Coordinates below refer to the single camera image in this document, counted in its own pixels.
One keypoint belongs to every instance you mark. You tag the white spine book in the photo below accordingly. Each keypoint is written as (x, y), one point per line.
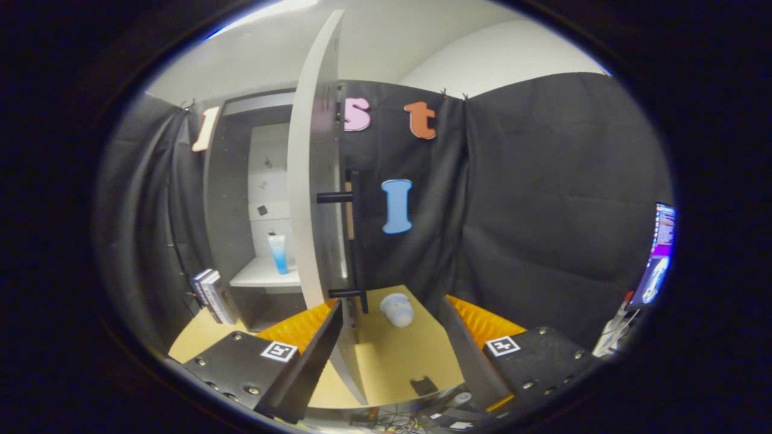
(212, 298)

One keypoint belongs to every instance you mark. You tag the grey cabinet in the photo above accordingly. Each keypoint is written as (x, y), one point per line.
(226, 211)

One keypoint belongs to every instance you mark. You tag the white round container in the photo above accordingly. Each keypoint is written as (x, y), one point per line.
(397, 310)

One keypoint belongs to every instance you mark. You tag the white cabinet door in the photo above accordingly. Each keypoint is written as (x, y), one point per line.
(301, 211)

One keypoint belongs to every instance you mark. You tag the black backdrop cloth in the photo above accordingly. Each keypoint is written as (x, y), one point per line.
(543, 211)

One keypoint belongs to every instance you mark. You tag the white device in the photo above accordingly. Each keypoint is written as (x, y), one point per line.
(612, 334)

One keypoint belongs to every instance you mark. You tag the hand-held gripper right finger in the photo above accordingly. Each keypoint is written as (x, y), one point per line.
(470, 367)

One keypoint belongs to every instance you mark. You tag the dark blue book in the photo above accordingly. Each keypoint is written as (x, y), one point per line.
(198, 283)

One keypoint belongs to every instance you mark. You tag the white and blue tube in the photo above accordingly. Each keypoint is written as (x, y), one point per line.
(278, 256)

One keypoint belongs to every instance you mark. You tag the computer monitor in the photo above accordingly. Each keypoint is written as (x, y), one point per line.
(660, 253)

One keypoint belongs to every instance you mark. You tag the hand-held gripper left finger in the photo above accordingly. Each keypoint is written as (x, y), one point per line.
(313, 361)

